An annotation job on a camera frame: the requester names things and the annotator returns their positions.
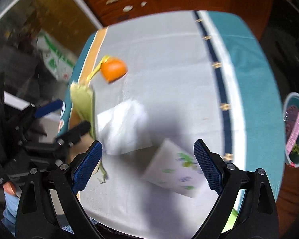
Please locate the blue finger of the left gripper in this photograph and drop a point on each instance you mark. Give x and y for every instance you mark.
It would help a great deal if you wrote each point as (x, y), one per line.
(48, 108)

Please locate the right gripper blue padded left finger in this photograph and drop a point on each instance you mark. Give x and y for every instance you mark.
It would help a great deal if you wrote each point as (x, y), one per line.
(85, 165)

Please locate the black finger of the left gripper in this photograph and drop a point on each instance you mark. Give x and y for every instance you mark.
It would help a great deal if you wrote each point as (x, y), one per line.
(74, 135)

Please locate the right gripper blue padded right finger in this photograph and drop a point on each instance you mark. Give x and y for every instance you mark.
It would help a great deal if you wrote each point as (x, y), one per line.
(208, 165)

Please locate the white floral paper cup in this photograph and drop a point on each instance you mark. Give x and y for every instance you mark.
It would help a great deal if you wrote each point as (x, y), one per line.
(172, 168)

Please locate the green corn husk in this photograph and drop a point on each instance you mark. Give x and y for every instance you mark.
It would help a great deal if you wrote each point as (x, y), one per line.
(82, 99)

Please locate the white tissue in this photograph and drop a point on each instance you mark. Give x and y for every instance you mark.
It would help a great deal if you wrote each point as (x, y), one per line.
(124, 128)

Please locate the green paper scrap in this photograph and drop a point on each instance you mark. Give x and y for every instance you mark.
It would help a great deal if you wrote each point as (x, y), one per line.
(231, 220)

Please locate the orange peel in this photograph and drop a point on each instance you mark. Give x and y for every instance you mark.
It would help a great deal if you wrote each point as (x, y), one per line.
(112, 68)

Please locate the yellow plastic spoon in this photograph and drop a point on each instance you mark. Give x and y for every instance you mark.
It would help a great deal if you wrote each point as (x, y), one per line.
(97, 68)

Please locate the light blue sleeve forearm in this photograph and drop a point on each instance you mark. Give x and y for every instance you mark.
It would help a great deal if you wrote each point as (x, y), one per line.
(10, 212)

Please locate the teal round trash bin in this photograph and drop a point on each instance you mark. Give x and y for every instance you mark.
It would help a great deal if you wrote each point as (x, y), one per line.
(291, 100)

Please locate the person's left hand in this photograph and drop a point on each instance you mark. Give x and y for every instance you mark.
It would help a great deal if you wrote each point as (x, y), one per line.
(9, 188)

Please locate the white green plastic bag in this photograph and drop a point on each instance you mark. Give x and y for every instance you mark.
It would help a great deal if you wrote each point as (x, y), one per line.
(59, 60)

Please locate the green vegetable scrap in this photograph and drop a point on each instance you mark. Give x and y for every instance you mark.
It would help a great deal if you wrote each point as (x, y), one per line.
(295, 149)

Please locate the pink carton box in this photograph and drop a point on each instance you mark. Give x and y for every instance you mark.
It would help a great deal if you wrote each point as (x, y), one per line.
(292, 127)

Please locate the striped teal white tablecloth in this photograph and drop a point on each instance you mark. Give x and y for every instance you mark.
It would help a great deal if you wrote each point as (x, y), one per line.
(199, 75)

